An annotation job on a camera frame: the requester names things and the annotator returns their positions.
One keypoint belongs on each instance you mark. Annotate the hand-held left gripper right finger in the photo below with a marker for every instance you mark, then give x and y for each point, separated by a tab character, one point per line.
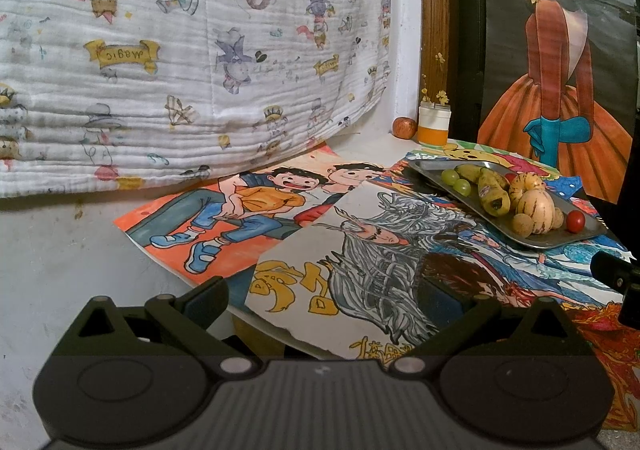
442	302

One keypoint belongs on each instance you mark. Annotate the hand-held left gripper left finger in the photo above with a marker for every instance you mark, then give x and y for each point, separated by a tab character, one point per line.
207	300

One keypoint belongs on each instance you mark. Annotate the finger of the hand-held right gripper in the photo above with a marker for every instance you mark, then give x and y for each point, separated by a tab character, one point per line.
617	270
631	312

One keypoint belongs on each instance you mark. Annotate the red cherry tomato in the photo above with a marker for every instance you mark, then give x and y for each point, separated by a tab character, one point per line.
510	178
575	221

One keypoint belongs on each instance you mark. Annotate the metal tray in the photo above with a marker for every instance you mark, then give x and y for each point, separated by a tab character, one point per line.
550	241

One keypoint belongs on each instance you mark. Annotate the round brown longan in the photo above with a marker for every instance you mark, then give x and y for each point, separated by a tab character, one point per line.
522	225
558	219

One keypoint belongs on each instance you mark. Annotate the pale striped pepino melon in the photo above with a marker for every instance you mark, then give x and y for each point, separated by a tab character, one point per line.
537	212

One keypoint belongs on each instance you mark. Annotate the green grape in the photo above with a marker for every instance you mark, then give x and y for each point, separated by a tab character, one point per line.
462	188
450	176

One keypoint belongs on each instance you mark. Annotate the yellow bananas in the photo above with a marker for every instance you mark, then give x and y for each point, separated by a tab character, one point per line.
492	195

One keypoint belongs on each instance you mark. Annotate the orange striped pepino melon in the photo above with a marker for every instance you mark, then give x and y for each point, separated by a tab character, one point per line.
527	182

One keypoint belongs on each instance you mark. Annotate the cartoon boys drawing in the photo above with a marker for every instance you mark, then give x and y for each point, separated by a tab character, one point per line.
225	210

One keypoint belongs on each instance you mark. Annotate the grey-haired warrior drawing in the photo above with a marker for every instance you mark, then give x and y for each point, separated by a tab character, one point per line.
350	255

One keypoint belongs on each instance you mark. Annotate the white jar with orange band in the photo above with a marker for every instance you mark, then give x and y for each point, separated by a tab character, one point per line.
433	130

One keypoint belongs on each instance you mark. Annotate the small red apple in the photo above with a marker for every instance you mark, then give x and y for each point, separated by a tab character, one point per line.
404	127

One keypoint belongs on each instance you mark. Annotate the dark door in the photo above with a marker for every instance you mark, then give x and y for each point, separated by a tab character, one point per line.
465	30

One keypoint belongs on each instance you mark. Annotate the white printed blanket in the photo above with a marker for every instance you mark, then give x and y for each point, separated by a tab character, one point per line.
150	5

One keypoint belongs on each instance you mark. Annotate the wall poster with orange dress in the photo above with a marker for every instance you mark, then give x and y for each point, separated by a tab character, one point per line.
560	130

